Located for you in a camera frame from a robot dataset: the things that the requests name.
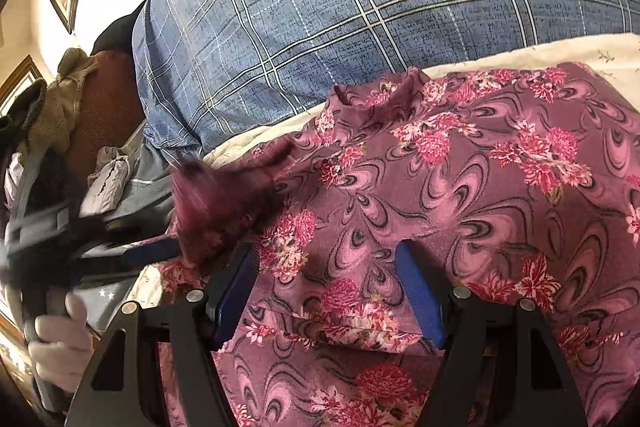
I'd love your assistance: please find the crumpled grey cloth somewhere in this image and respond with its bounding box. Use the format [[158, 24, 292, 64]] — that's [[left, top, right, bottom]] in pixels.
[[80, 146, 133, 218]]

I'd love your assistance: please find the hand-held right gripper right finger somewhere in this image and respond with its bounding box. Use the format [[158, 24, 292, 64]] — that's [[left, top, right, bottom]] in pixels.
[[395, 241, 586, 427]]

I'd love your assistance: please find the cream leaf-print blanket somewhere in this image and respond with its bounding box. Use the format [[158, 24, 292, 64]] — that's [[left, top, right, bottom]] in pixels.
[[135, 32, 640, 308]]

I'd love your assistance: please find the dark olive cloth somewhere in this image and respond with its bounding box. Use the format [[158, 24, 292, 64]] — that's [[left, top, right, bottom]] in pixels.
[[0, 79, 48, 158]]

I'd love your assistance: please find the brown headboard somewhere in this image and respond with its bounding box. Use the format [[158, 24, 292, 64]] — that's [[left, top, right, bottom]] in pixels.
[[65, 51, 148, 188]]

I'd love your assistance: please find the purple floral garment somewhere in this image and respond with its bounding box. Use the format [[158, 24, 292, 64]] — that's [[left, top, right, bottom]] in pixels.
[[160, 62, 640, 427]]

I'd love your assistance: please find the blue plaid quilt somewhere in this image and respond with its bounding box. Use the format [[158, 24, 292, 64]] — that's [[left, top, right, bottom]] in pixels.
[[132, 0, 640, 158]]

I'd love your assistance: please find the black cloth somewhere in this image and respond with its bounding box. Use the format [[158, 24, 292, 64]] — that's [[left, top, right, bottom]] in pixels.
[[92, 2, 151, 58]]

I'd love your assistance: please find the person's left hand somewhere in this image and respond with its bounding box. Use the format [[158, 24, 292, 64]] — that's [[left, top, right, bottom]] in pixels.
[[27, 292, 101, 395]]

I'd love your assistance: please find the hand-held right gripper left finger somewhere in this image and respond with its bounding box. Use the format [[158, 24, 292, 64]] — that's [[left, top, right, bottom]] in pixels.
[[65, 243, 258, 427]]

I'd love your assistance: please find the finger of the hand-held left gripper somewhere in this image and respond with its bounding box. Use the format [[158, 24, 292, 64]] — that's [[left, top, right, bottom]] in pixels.
[[75, 234, 182, 273]]

